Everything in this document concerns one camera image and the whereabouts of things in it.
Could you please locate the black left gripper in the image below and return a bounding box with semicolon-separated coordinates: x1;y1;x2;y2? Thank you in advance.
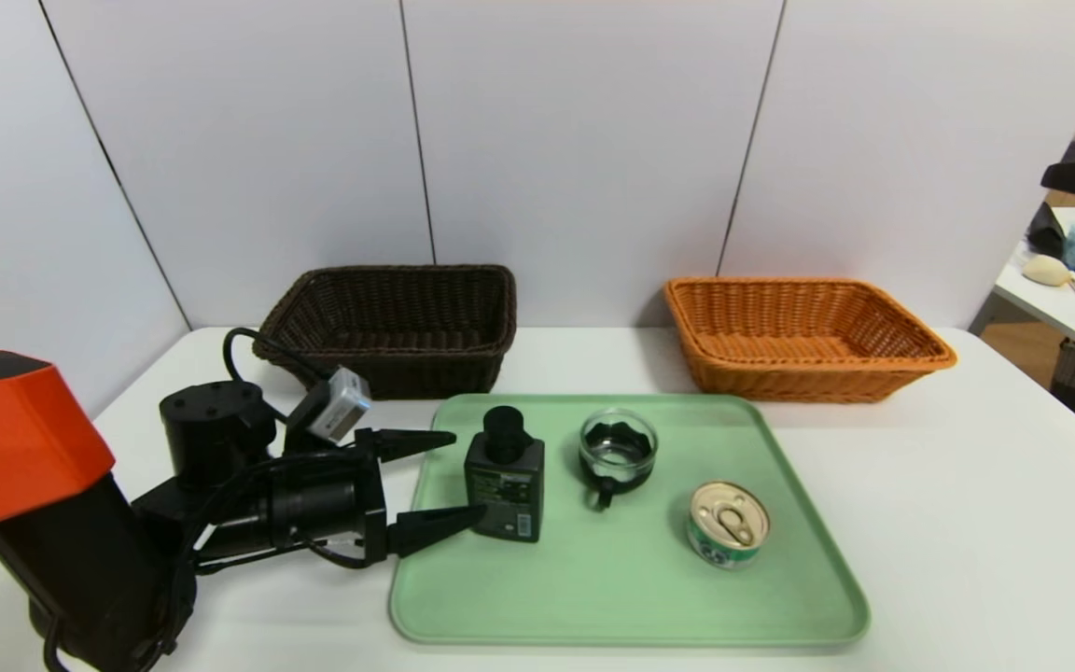
258;427;487;568

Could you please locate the black square bottle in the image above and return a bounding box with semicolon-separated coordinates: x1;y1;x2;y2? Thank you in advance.
464;405;546;542

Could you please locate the glass cup black holder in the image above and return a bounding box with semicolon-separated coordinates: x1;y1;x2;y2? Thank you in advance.
578;408;659;511

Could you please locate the gold lid tin can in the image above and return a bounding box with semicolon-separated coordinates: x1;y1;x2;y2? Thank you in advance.
684;480;771;569

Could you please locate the dark brown wicker basket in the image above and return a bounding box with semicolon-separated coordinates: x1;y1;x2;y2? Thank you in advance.
252;265;518;400

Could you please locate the orange wicker basket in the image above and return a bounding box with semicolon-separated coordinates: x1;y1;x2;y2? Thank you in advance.
663;277;958;404

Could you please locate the light green plastic tray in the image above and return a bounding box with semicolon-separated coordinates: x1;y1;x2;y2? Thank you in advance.
389;393;871;647

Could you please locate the beige oval sponge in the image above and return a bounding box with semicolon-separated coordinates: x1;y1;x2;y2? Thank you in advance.
1022;255;1071;287

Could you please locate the white side table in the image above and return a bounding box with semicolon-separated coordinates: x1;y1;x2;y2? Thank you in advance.
993;207;1075;367

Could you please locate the black pouch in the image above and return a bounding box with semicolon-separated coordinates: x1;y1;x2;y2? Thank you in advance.
1026;203;1066;259

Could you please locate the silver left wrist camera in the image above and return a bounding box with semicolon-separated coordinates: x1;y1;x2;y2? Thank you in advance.
309;367;373;444

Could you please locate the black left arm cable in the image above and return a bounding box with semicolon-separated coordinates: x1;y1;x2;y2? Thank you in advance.
222;327;328;430

